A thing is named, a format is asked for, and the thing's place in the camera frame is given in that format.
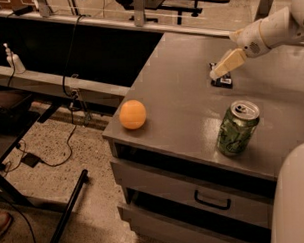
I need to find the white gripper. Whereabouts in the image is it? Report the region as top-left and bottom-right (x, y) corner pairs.
(209, 20), (270, 80)

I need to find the dark blue rxbar wrapper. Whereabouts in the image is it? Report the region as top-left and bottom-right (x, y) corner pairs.
(211, 73), (233, 89)

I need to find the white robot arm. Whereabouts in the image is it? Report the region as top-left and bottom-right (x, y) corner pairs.
(209, 0), (304, 243)

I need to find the green soda can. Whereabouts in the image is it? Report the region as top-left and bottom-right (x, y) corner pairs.
(217, 100), (260, 156)

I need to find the orange fruit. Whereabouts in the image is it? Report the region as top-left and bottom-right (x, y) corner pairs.
(119, 100), (147, 129)

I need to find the black office chair base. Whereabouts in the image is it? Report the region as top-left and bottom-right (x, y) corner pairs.
(113, 0), (233, 28)

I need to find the grey upper drawer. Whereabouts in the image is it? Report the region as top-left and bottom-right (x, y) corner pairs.
(110, 158), (272, 229)

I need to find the grey drawer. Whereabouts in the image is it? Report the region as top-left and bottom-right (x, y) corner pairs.
(117, 195), (272, 243)
(110, 158), (272, 229)

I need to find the black chair leg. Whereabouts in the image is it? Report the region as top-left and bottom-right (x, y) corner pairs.
(49, 169), (88, 243)

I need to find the grey lower drawer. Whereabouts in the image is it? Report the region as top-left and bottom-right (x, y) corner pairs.
(117, 195), (272, 243)

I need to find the white spray bottle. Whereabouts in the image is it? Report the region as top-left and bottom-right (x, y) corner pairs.
(3, 43), (26, 74)

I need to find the dark side table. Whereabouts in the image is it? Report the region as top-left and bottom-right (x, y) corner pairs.
(0, 90), (65, 212)

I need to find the black power adapter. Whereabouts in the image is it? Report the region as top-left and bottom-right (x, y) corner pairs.
(21, 153), (40, 168)

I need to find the metal rail bracket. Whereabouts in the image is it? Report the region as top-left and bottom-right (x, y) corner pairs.
(254, 0), (274, 20)

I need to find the black drawer handle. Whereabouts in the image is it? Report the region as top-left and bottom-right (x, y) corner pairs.
(194, 190), (232, 210)

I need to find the black hanging cable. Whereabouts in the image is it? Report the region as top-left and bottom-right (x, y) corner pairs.
(34, 14), (92, 168)

